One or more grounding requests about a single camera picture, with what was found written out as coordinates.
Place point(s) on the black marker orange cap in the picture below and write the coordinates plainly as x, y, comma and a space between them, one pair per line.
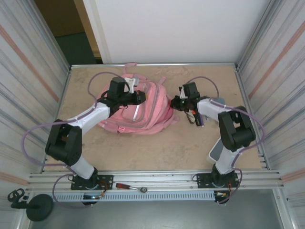
198, 120

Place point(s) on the aluminium back rail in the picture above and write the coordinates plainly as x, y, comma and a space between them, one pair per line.
190, 64

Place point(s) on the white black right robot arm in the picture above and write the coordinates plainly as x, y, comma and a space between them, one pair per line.
236, 128

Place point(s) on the black round base stand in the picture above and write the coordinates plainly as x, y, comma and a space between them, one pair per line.
40, 210

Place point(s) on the pink backpack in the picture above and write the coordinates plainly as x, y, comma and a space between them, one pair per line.
152, 112

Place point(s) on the blue grey pencil case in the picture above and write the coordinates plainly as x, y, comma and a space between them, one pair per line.
220, 100

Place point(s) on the aluminium front rail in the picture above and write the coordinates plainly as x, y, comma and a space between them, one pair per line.
155, 177

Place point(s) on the white door frame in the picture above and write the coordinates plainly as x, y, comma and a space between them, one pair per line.
97, 31

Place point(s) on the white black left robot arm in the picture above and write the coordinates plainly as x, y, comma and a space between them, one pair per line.
90, 117

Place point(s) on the aluminium side rail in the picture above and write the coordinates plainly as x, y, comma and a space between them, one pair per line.
61, 95
245, 95

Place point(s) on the small circuit board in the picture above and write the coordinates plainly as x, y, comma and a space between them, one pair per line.
91, 197
221, 194

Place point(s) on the white flat box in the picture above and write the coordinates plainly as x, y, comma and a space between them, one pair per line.
215, 152

